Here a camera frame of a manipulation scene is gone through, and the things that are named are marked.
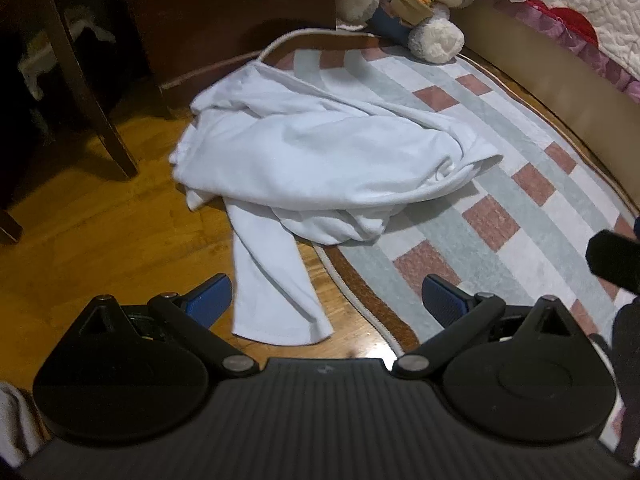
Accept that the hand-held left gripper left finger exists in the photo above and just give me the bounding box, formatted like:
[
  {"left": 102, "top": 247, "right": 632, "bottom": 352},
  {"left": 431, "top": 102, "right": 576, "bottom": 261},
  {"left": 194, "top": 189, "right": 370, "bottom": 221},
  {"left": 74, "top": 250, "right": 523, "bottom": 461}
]
[{"left": 62, "top": 274, "right": 258, "bottom": 377}]

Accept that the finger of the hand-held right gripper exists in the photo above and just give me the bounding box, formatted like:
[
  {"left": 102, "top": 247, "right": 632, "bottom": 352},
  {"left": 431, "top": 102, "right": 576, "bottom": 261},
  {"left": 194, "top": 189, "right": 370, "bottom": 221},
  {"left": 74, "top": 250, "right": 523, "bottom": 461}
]
[{"left": 585, "top": 229, "right": 640, "bottom": 297}]

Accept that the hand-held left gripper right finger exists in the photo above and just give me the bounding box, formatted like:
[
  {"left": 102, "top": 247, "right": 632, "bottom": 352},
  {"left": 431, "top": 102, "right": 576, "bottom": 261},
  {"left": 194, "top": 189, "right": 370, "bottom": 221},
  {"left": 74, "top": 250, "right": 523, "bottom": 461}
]
[{"left": 394, "top": 274, "right": 591, "bottom": 378}]

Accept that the checked pink grey rug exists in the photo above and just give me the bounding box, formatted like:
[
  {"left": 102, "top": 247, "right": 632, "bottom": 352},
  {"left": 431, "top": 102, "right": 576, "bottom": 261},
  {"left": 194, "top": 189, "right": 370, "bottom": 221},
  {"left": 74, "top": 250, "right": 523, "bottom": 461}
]
[{"left": 257, "top": 27, "right": 640, "bottom": 361}]

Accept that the dark cloth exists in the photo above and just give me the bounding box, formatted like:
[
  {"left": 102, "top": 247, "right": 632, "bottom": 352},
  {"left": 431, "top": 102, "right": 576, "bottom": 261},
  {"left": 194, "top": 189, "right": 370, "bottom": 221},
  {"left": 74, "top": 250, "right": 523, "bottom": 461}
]
[{"left": 611, "top": 296, "right": 640, "bottom": 466}]

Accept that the beige bed base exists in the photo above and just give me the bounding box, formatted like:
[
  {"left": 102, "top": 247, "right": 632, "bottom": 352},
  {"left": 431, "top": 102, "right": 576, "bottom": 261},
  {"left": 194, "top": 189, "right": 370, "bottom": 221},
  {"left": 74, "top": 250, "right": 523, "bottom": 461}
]
[{"left": 450, "top": 0, "right": 640, "bottom": 201}]

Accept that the light grey cloth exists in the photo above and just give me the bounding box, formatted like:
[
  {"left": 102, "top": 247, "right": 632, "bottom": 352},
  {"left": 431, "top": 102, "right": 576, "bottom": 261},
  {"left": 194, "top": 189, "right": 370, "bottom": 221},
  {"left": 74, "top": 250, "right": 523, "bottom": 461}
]
[{"left": 0, "top": 380, "right": 45, "bottom": 468}]

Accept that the dark wooden chair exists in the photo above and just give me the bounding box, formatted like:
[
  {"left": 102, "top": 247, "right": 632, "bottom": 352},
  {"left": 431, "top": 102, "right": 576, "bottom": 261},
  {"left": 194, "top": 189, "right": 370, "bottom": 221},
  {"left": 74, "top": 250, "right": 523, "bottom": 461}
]
[{"left": 0, "top": 0, "right": 140, "bottom": 246}]

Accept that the white red quilted bedspread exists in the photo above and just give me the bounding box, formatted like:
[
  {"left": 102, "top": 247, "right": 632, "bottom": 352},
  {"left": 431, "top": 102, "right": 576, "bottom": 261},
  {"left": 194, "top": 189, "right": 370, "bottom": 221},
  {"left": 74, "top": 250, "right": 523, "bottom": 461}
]
[{"left": 480, "top": 0, "right": 640, "bottom": 93}]

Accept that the grey plush bunny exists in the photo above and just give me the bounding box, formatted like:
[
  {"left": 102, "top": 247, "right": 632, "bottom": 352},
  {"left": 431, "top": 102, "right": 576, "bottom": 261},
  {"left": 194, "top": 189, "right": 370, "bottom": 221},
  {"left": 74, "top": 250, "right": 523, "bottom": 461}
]
[{"left": 336, "top": 0, "right": 483, "bottom": 63}]

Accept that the white plastic object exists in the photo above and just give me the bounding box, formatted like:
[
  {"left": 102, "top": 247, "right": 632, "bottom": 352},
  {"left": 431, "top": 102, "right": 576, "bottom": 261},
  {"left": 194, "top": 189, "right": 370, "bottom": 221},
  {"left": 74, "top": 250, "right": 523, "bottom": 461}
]
[{"left": 19, "top": 22, "right": 117, "bottom": 102}]

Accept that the dark wooden cabinet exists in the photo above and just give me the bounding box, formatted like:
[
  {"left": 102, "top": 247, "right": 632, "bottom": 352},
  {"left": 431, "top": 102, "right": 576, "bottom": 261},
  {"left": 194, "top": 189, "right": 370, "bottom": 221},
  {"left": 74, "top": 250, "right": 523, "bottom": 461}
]
[{"left": 117, "top": 0, "right": 337, "bottom": 106}]

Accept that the white cable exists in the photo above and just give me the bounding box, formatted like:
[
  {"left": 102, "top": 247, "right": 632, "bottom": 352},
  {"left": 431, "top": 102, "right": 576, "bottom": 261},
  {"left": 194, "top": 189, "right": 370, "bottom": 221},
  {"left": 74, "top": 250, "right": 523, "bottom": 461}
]
[{"left": 161, "top": 51, "right": 262, "bottom": 90}]

